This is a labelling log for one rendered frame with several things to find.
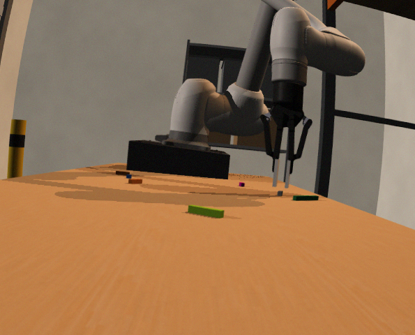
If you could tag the green rectangular bar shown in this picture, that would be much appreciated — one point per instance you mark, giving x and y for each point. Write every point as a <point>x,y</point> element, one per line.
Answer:
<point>205,211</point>

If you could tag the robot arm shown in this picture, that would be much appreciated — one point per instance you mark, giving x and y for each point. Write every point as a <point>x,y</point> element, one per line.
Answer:
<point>298,39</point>

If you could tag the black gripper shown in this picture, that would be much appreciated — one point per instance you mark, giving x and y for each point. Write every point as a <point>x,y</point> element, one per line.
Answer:
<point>287,111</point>

